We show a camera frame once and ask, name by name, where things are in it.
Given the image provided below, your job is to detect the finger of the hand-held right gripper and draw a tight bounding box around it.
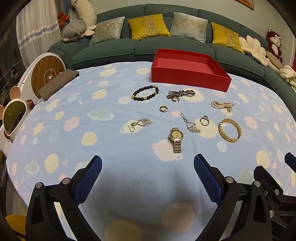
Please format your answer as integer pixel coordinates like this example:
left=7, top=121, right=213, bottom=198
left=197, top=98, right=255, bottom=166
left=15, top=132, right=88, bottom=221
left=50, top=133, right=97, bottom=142
left=253, top=165, right=296, bottom=203
left=285, top=152, right=296, bottom=173

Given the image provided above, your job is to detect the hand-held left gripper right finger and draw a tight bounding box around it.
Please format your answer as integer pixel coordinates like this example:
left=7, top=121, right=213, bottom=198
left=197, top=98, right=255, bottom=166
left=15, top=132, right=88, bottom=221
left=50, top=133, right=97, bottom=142
left=194, top=153, right=272, bottom=241

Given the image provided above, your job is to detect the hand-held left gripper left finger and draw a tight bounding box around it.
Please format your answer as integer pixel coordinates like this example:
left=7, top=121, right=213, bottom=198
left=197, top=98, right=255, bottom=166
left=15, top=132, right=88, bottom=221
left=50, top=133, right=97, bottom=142
left=25, top=155, right=103, bottom=241

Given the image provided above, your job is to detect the gold bangle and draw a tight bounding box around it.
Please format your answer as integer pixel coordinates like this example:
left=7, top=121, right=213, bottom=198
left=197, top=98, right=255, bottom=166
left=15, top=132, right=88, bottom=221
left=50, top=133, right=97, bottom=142
left=218, top=118, right=242, bottom=143

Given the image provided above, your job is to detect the silver dangle earring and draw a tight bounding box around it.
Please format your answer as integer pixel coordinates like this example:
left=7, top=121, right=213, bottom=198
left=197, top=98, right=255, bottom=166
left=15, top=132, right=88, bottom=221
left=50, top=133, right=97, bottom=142
left=180, top=113, right=202, bottom=134
left=128, top=117, right=153, bottom=133

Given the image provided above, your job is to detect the gold watch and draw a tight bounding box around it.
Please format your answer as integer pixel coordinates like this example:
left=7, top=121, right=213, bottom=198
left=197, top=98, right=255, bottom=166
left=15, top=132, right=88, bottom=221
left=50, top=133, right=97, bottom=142
left=170, top=127, right=183, bottom=154

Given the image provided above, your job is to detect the pearl bracelet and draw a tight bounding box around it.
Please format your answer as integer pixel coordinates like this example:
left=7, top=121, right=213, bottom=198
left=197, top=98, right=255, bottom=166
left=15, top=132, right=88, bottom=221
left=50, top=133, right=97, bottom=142
left=211, top=100, right=235, bottom=113

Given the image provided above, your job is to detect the red cardboard box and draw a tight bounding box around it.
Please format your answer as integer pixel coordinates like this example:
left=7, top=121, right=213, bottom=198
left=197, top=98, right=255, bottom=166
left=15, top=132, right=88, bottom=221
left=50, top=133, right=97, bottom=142
left=151, top=48, right=232, bottom=92

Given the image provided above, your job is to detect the black bead bracelet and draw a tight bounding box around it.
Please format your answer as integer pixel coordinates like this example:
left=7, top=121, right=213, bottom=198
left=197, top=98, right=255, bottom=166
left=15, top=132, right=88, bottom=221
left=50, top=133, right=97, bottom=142
left=132, top=85, right=159, bottom=101

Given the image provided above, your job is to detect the blue printed tablecloth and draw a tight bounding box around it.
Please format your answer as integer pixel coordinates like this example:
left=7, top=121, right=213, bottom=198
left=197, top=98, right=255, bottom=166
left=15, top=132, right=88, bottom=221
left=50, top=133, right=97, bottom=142
left=5, top=61, right=296, bottom=241

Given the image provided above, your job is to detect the cream knitted plush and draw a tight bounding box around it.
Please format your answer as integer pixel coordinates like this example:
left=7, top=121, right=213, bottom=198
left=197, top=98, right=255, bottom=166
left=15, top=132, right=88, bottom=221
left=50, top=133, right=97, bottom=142
left=277, top=65, right=296, bottom=92

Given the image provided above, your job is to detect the yellow round stool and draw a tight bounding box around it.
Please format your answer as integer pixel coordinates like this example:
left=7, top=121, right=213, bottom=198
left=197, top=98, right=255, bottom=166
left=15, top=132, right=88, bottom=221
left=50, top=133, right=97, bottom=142
left=5, top=214, right=27, bottom=241

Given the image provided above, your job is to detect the brown flat pouch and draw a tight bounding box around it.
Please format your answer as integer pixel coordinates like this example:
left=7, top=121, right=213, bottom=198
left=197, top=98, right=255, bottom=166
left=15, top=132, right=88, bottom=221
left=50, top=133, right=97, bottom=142
left=38, top=70, right=80, bottom=102

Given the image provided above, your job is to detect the white bear-shaped device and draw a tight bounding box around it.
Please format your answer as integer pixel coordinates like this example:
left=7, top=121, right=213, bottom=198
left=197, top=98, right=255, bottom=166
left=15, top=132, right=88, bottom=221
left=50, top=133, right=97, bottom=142
left=0, top=86, right=36, bottom=142

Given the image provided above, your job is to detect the beige plush toy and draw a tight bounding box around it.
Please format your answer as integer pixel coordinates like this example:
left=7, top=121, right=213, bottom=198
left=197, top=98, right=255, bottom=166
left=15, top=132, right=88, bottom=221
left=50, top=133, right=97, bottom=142
left=265, top=51, right=284, bottom=71

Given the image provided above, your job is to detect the white machine with wooden disc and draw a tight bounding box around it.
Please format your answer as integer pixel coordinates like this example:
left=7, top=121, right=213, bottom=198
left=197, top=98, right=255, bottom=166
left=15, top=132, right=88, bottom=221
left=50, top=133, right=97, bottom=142
left=17, top=52, right=68, bottom=105

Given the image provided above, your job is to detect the white flower cushion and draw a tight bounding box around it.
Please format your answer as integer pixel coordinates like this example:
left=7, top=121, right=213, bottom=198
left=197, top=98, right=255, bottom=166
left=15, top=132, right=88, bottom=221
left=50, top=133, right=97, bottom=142
left=239, top=35, right=270, bottom=67

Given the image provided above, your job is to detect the red monkey plush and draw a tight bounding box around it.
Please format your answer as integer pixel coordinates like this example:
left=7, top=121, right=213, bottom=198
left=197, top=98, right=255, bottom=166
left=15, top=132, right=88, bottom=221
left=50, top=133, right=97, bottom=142
left=265, top=29, right=284, bottom=63

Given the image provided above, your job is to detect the green sofa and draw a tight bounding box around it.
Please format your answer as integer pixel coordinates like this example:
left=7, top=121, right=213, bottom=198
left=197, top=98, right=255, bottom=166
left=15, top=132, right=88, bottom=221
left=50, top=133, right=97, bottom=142
left=47, top=3, right=296, bottom=93

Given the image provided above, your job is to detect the yellow embroidered pillow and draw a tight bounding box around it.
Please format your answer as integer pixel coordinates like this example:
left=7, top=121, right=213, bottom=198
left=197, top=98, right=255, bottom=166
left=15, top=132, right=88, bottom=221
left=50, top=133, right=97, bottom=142
left=128, top=14, right=172, bottom=40
left=211, top=22, right=245, bottom=54

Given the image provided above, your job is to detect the pale green embroidered pillow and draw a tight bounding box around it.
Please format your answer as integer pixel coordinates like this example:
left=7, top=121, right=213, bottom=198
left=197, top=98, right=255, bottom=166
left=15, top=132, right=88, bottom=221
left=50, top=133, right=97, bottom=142
left=89, top=16, right=125, bottom=46
left=170, top=12, right=208, bottom=43

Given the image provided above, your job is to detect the grey pig plush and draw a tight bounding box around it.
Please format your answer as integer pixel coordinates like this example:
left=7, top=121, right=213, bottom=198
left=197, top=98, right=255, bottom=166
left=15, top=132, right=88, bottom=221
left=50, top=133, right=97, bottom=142
left=60, top=20, right=88, bottom=43

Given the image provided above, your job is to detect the red curtain bow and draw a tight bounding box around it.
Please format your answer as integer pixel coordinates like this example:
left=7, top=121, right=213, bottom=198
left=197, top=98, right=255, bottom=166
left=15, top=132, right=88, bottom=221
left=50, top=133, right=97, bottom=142
left=57, top=12, right=70, bottom=28

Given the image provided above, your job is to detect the white cow plush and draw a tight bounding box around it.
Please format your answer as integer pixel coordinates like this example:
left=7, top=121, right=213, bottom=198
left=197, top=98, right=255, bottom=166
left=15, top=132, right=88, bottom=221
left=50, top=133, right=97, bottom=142
left=70, top=0, right=97, bottom=37

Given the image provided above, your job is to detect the white sheer curtain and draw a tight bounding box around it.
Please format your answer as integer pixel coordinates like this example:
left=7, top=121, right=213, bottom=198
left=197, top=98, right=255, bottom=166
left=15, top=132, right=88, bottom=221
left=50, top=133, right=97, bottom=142
left=16, top=0, right=62, bottom=70

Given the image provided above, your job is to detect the blue curtain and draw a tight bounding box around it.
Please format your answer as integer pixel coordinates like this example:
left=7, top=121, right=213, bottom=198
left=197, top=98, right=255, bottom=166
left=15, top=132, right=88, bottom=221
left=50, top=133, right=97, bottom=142
left=58, top=0, right=75, bottom=21

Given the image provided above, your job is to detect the silver link bracelet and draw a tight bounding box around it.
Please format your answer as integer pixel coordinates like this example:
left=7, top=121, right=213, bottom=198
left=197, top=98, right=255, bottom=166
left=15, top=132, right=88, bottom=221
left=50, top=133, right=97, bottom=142
left=168, top=89, right=196, bottom=102

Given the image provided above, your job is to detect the wall picture frame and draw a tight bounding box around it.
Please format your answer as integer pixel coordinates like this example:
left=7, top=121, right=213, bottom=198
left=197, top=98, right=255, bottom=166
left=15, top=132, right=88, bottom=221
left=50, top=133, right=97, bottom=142
left=238, top=0, right=255, bottom=10

